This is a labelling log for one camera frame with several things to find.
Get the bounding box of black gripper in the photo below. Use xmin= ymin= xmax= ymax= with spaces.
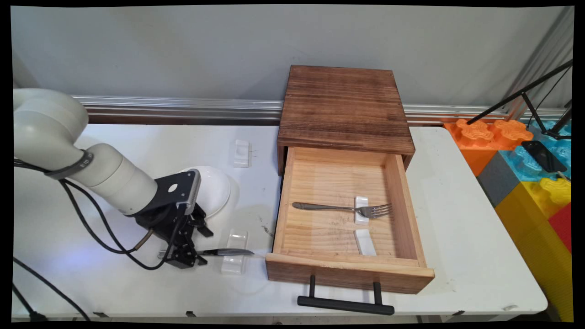
xmin=134 ymin=203 xmax=214 ymax=270

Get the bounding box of silver table knife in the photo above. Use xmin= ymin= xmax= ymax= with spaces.
xmin=158 ymin=248 xmax=255 ymax=259

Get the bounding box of white ceramic cutlery rest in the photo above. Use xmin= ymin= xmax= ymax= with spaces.
xmin=354 ymin=196 xmax=370 ymax=225
xmin=234 ymin=139 xmax=251 ymax=168
xmin=354 ymin=229 xmax=377 ymax=256
xmin=221 ymin=229 xmax=249 ymax=275

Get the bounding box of white round plate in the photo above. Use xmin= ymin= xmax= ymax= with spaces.
xmin=181 ymin=165 xmax=231 ymax=218

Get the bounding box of silver fork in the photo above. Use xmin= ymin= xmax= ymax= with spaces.
xmin=292 ymin=202 xmax=393 ymax=219

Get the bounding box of dark wooden cabinet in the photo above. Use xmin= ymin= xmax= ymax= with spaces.
xmin=277 ymin=65 xmax=416 ymax=176

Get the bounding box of orange foam block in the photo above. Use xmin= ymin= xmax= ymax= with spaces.
xmin=444 ymin=118 xmax=534 ymax=177

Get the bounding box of grey foam block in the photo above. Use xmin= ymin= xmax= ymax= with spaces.
xmin=477 ymin=151 xmax=522 ymax=208

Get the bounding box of blue foam block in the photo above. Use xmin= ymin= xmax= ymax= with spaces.
xmin=498 ymin=120 xmax=573 ymax=183

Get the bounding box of black tripod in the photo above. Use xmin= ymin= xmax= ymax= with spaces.
xmin=466 ymin=59 xmax=574 ymax=140

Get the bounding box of black smartphone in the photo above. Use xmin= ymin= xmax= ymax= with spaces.
xmin=521 ymin=140 xmax=568 ymax=173

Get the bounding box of red foam block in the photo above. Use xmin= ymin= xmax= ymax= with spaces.
xmin=548 ymin=203 xmax=573 ymax=253

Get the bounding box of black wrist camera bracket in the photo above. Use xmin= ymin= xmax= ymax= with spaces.
xmin=154 ymin=169 xmax=202 ymax=215

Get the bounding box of thin black cable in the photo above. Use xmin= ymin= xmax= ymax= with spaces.
xmin=13 ymin=160 xmax=183 ymax=321

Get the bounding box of thick black cable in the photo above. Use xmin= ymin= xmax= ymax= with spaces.
xmin=13 ymin=158 xmax=154 ymax=321

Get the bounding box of wooden drawer with black handle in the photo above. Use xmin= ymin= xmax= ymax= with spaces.
xmin=265 ymin=146 xmax=436 ymax=316

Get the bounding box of aluminium rail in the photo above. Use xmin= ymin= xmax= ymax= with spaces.
xmin=72 ymin=95 xmax=567 ymax=127

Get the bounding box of grey cable strap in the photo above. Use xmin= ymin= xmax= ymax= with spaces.
xmin=44 ymin=150 xmax=95 ymax=180

